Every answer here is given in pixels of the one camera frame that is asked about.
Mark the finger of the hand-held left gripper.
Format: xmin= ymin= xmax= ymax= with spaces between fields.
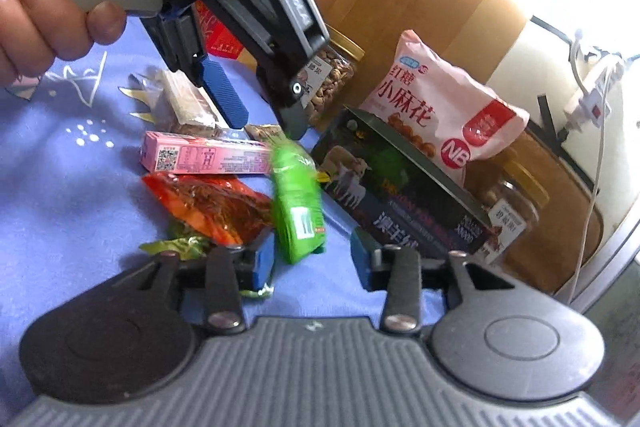
xmin=215 ymin=0 xmax=321 ymax=141
xmin=142 ymin=9 xmax=249 ymax=128

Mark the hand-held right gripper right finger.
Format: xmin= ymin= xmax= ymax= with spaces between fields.
xmin=350 ymin=227 xmax=516 ymax=334

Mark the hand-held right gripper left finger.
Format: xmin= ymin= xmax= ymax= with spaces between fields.
xmin=140 ymin=234 xmax=276 ymax=334

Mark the red snack packet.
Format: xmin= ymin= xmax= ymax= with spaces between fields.
xmin=142 ymin=173 xmax=275 ymax=248

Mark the green snack packet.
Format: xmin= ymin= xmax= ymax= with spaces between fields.
xmin=270 ymin=142 xmax=328 ymax=265

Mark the dark sheep print box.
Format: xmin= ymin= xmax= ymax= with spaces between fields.
xmin=310 ymin=106 xmax=496 ymax=265

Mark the brown snack packet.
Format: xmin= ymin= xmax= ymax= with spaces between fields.
xmin=245 ymin=124 xmax=286 ymax=152

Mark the clear biscuit bar packet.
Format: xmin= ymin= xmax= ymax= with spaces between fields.
xmin=129 ymin=68 xmax=236 ymax=138

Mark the clear nut jar gold lid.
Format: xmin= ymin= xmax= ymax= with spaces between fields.
xmin=295 ymin=24 xmax=366 ymax=128
xmin=475 ymin=157 xmax=551 ymax=265

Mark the red paper box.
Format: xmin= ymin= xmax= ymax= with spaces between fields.
xmin=195 ymin=2 xmax=251 ymax=62

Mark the pink paper box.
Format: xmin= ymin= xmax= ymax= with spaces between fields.
xmin=140 ymin=131 xmax=273 ymax=176

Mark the green foil candy wrapper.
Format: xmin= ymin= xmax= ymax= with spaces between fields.
xmin=140 ymin=223 xmax=217 ymax=261

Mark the pink snack bag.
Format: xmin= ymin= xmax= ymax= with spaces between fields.
xmin=359 ymin=29 xmax=531 ymax=188

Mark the blue printed blanket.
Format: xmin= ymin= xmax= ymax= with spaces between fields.
xmin=0 ymin=14 xmax=451 ymax=408

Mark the white power strip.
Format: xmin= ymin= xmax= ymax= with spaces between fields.
xmin=562 ymin=57 xmax=631 ymax=132

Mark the white cable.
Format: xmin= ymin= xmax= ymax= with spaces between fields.
xmin=570 ymin=57 xmax=611 ymax=303

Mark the black cable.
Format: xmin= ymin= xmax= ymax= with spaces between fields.
xmin=530 ymin=14 xmax=640 ymax=60

